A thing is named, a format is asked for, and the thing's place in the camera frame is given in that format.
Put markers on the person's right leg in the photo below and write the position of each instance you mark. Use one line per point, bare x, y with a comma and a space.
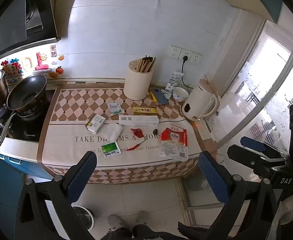
149, 233

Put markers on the blue kitchen cabinet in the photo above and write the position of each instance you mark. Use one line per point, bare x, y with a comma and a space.
4, 180

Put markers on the black range hood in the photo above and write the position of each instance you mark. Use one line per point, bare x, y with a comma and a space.
9, 17

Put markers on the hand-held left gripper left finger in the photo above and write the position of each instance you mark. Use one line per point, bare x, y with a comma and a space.
82, 175

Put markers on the white tissue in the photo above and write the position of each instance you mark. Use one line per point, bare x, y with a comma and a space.
114, 130

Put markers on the bundle of wooden chopsticks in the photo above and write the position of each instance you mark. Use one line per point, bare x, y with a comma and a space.
145, 65

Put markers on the person's left leg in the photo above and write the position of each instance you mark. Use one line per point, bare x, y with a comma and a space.
119, 235

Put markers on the long white box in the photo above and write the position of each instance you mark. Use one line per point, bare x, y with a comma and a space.
139, 120

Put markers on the grey slipper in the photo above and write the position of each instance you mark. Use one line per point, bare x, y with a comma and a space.
115, 222
142, 217

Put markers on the small white yellow box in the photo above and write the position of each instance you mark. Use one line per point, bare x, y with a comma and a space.
96, 122

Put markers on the black glass cooktop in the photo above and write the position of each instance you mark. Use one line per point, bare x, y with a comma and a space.
24, 130

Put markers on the black wok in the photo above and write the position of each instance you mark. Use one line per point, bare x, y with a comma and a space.
26, 93

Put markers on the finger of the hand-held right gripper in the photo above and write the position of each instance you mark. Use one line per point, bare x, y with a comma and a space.
246, 156
252, 142

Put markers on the white dotted bowl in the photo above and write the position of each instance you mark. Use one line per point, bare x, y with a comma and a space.
180, 95

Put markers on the cream chopstick holder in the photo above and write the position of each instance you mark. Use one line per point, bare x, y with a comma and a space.
137, 85

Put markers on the yellow flat packet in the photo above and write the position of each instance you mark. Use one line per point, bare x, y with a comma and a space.
153, 97

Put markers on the checkered brown white mat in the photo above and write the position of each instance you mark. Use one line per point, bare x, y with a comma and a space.
61, 135

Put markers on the green white sachet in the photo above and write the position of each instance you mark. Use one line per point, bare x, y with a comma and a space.
114, 109

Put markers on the white printed packet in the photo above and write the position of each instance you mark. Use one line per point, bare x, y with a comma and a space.
173, 80

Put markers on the red chili pepper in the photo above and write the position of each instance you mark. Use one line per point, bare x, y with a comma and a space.
135, 147

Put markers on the small dark clip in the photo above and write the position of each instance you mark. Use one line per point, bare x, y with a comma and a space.
155, 131

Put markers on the red white plastic package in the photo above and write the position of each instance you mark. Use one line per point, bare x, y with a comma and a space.
174, 142

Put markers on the dark blue phone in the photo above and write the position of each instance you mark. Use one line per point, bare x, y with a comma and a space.
161, 97

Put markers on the white round trash bin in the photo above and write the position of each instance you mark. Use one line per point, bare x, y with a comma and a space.
84, 220

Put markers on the glass sliding door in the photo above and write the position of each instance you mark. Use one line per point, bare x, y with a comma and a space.
261, 80

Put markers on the cream soy milk maker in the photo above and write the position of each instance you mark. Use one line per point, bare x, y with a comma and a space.
199, 100

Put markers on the group of colourful wall stickers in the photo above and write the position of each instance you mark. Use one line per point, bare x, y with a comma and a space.
40, 62

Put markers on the white wall socket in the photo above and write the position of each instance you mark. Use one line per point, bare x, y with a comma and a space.
187, 53
174, 51
196, 58

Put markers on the red wrapper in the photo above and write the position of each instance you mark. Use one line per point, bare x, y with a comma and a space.
137, 132

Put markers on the green box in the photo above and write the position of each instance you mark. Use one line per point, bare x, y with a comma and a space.
110, 149

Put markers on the person's right forearm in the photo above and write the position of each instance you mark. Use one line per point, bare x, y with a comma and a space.
286, 210

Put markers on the person's leg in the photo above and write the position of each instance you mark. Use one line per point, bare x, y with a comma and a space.
149, 233
119, 235

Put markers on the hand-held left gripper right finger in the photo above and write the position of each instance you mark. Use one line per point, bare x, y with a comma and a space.
212, 177

